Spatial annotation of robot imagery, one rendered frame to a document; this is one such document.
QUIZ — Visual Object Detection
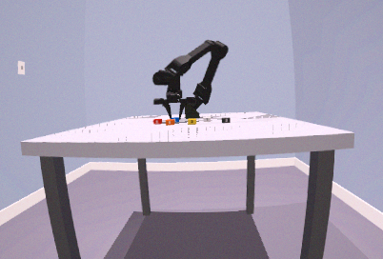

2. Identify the orange block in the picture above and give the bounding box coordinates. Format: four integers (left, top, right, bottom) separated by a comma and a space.
166, 119, 174, 126

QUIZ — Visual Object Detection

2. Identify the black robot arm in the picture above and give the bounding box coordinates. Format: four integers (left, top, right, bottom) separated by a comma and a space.
152, 40, 229, 111

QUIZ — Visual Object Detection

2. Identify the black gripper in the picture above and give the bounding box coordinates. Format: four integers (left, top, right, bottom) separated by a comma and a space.
153, 85, 195, 120

